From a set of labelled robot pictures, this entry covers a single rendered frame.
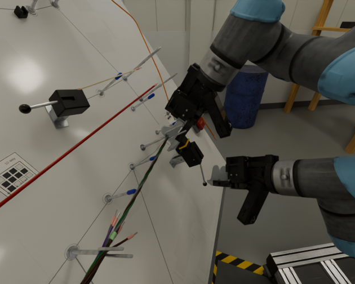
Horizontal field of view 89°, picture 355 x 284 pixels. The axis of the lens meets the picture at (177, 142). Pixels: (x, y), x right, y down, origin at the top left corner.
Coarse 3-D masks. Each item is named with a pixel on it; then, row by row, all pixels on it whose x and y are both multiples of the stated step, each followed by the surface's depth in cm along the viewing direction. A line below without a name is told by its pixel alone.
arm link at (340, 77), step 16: (352, 32) 24; (304, 48) 28; (320, 48) 25; (336, 48) 24; (352, 48) 22; (304, 64) 27; (320, 64) 25; (336, 64) 23; (352, 64) 21; (304, 80) 28; (320, 80) 25; (336, 80) 23; (352, 80) 21; (336, 96) 24; (352, 96) 23
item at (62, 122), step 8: (56, 96) 28; (64, 96) 28; (72, 96) 29; (80, 96) 30; (24, 104) 25; (40, 104) 26; (48, 104) 27; (56, 104) 28; (64, 104) 28; (72, 104) 29; (80, 104) 30; (88, 104) 31; (24, 112) 25; (48, 112) 32; (56, 112) 29; (64, 112) 29; (72, 112) 30; (80, 112) 32; (56, 120) 32; (64, 120) 34; (56, 128) 32
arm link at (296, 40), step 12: (288, 36) 31; (300, 36) 30; (312, 36) 29; (276, 48) 31; (288, 48) 30; (264, 60) 33; (276, 60) 32; (288, 60) 30; (276, 72) 34; (288, 72) 31
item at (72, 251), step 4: (68, 248) 28; (72, 248) 28; (76, 248) 28; (100, 248) 22; (104, 248) 22; (108, 248) 21; (112, 248) 21; (116, 248) 20; (120, 248) 20; (68, 252) 28; (72, 252) 27; (76, 252) 27; (80, 252) 26; (84, 252) 25; (88, 252) 25; (92, 252) 24; (96, 252) 24; (68, 256) 27; (72, 256) 28; (108, 256) 23; (112, 256) 22; (116, 256) 22; (120, 256) 22; (124, 256) 21; (128, 256) 21; (132, 256) 21
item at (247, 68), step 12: (240, 72) 243; (252, 72) 241; (264, 72) 241; (240, 84) 249; (252, 84) 244; (264, 84) 252; (228, 96) 273; (240, 96) 258; (252, 96) 254; (228, 108) 279; (240, 108) 267; (252, 108) 266; (240, 120) 277; (252, 120) 281
